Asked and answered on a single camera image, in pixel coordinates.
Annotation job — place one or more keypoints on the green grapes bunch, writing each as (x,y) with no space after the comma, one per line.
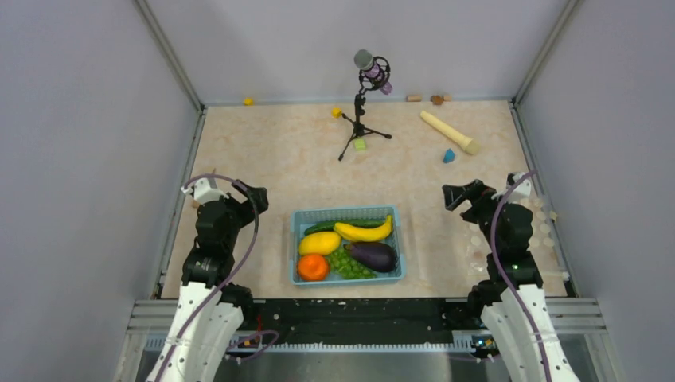
(342,264)

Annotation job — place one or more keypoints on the green cucumber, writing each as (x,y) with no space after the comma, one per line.
(327,226)

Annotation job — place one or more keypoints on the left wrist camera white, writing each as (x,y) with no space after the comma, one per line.
(203,190)

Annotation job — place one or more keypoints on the blue plastic basket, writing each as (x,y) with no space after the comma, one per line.
(304,218)

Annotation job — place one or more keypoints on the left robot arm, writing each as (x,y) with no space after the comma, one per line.
(210,307)

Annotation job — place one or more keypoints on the brown wooden block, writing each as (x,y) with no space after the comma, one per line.
(440,99)

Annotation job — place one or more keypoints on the yellow banana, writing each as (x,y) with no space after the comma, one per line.
(357,234)

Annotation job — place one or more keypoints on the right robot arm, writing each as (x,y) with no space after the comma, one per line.
(511,303)

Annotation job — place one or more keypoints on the purple eggplant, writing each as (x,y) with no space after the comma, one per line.
(376,256)

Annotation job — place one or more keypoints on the wooden rolling pin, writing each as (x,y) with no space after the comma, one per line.
(466,143)

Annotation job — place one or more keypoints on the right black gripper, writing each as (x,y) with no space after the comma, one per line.
(477,194)

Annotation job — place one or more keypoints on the light green cube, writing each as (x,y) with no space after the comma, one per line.
(359,144)

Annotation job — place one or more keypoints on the orange fruit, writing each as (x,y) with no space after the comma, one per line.
(313,268)

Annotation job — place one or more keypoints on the blue toy block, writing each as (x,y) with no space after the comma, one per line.
(449,156)

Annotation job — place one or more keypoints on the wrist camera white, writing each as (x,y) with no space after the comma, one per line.
(203,190)
(520,186)

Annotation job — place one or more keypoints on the yellow mango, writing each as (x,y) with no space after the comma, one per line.
(319,243)

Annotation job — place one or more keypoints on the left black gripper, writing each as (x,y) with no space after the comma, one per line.
(258,193)

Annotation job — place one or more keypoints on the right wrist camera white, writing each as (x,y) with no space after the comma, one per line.
(520,186)

